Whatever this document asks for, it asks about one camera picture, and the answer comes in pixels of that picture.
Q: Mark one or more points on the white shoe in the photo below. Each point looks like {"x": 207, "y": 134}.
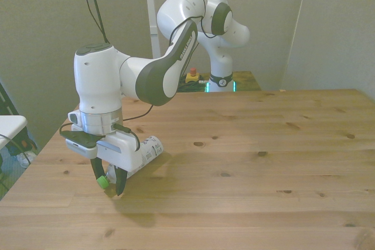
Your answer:
{"x": 26, "y": 159}

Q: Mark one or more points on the black and orange bag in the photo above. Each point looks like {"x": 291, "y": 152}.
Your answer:
{"x": 25, "y": 144}

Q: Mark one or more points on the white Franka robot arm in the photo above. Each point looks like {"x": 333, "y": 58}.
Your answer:
{"x": 96, "y": 80}

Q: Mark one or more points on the clear water bottle green cap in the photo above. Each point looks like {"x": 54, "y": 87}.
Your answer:
{"x": 150, "y": 147}

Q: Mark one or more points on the white folding table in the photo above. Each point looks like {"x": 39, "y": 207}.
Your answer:
{"x": 10, "y": 128}

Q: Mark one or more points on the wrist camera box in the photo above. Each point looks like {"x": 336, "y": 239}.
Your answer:
{"x": 80, "y": 146}

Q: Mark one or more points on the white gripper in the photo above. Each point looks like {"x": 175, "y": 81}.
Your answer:
{"x": 123, "y": 152}

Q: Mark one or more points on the yellow emergency stop button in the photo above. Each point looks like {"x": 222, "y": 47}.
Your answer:
{"x": 192, "y": 75}

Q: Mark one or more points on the white vertical wall strip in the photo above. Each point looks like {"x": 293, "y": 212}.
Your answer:
{"x": 152, "y": 13}

